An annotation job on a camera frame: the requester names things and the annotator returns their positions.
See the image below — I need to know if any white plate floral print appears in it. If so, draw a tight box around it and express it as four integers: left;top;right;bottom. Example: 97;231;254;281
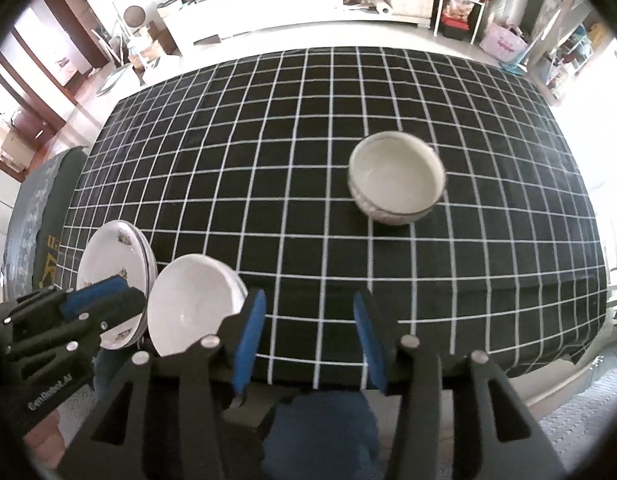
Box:
76;220;158;350

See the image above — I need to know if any plain white bowl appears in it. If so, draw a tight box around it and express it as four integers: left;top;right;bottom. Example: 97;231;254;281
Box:
147;254;248;356

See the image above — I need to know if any patterned bowl dark rim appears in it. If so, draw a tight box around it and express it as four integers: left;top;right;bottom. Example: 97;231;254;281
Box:
347;131;447;226

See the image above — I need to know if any dark green cushioned chair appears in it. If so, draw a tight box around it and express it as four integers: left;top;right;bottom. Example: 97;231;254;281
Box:
0;146;87;300

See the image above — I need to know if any black white checkered tablecloth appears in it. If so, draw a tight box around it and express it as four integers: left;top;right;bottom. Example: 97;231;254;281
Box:
54;47;607;390

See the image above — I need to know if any white standing fan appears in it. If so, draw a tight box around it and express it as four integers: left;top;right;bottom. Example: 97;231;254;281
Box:
107;0;151;70

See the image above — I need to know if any white tv cabinet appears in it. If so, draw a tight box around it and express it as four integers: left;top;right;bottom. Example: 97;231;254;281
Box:
158;0;434;55

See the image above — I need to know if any pink bag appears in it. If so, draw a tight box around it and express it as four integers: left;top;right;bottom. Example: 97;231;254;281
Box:
479;23;527;63

